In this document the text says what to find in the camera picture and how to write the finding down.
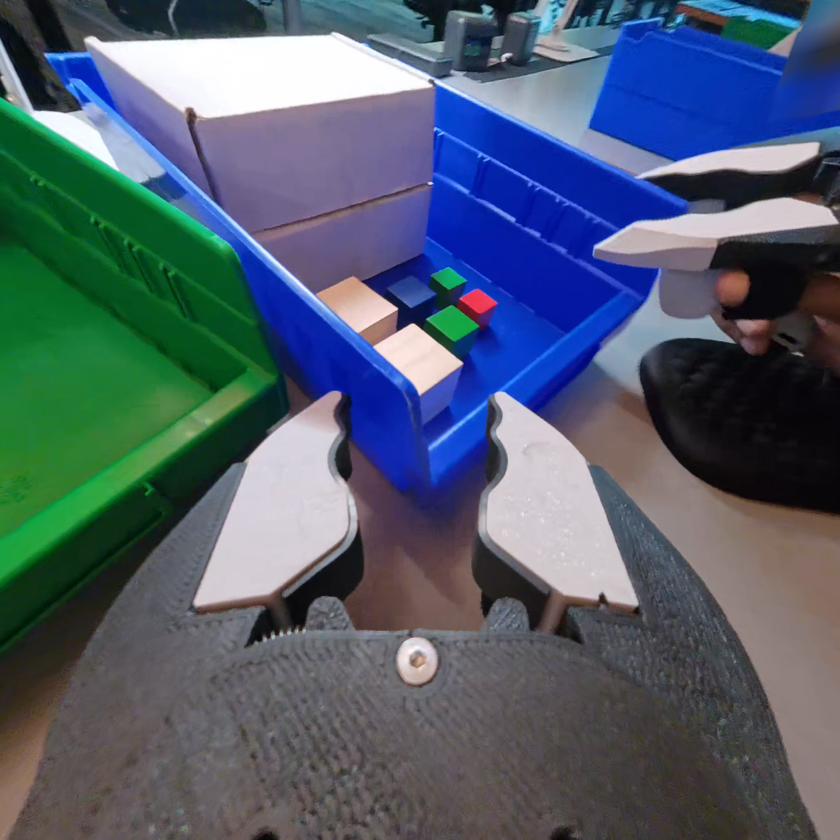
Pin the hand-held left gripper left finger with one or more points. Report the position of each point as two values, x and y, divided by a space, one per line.
282 505

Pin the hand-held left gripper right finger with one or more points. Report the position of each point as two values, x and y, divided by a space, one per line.
551 518

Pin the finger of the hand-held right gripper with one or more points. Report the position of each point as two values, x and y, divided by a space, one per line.
689 236
735 167

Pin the blue plastic bin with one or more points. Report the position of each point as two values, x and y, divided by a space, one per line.
682 92
525 210

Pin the wooden cube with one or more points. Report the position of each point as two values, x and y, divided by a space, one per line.
358 305
420 367

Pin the green plastic bin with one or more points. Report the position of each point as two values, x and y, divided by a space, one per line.
98 367

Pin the blue cube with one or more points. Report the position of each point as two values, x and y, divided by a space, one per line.
410 295

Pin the grey desk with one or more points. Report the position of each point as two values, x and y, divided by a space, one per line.
722 558

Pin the dark desk mat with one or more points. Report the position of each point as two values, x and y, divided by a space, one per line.
558 67

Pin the person's right hand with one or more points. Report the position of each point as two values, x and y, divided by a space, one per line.
754 338

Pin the black mesh cushion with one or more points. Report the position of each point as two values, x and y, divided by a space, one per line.
741 420

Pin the red cube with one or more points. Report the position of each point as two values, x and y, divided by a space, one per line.
478 305

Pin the large green cube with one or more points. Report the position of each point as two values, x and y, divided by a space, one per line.
451 328

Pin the small green cube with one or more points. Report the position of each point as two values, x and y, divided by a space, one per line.
448 282

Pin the dark grey device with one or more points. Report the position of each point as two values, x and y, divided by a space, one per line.
471 43
522 38

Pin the dark grey flat bar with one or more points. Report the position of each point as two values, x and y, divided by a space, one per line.
413 56

